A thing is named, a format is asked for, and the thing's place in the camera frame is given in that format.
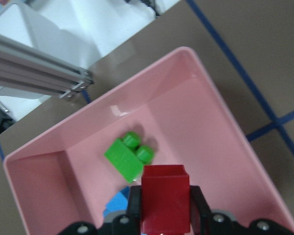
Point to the blue toy block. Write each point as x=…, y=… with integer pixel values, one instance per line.
x=117, y=204

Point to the aluminium frame post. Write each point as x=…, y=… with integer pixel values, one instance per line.
x=28, y=69

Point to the green toy block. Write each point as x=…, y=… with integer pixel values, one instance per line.
x=129, y=156

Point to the pink plastic box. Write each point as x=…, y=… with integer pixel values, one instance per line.
x=62, y=176

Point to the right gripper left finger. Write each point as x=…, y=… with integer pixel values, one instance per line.
x=125, y=222

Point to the red toy block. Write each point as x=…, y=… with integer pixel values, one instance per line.
x=165, y=200

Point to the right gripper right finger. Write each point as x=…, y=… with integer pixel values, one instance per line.
x=204, y=221

